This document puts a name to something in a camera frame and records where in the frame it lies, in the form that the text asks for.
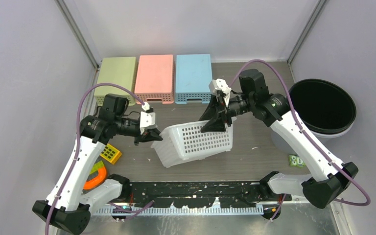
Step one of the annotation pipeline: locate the black grey round bin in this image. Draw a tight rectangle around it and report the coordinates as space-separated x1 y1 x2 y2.
289 79 357 144

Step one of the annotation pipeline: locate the grey basket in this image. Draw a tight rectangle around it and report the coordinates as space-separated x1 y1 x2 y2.
151 121 234 168

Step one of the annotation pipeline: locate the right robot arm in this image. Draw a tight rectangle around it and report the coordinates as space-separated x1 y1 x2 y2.
200 69 358 209

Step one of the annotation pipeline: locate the green owl toy block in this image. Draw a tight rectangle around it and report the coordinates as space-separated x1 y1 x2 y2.
288 155 306 167

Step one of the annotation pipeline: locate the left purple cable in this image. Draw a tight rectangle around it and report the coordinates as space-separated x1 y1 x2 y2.
45 83 156 235

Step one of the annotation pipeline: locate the light blue basket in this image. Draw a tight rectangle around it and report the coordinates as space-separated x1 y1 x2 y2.
175 54 212 104

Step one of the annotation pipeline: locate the pale green perforated basket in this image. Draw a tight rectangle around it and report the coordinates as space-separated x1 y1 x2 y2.
94 57 138 106

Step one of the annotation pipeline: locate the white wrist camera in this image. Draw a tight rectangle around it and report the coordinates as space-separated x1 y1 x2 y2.
209 78 232 107
140 102 157 134

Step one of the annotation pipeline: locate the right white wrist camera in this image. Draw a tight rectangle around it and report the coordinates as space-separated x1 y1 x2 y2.
209 78 232 107

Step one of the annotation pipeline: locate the slotted cable duct rail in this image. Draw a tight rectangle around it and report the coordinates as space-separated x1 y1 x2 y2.
94 205 264 216

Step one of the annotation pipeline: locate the yellow grid toy block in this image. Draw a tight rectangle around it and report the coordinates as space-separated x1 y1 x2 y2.
100 143 122 165

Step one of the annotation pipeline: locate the orange curved toy piece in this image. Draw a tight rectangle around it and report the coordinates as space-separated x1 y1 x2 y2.
83 167 107 190

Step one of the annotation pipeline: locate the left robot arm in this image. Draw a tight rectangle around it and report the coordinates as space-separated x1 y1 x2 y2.
32 94 162 235

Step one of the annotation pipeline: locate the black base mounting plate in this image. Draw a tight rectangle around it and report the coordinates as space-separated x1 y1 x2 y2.
111 181 281 209

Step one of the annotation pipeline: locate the pink perforated basket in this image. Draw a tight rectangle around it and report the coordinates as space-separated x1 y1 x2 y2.
134 54 175 104

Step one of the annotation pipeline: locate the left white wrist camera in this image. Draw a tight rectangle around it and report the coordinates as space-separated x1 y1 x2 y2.
140 102 157 134

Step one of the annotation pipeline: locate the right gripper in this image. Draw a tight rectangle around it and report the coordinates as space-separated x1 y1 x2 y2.
198 93 254 133

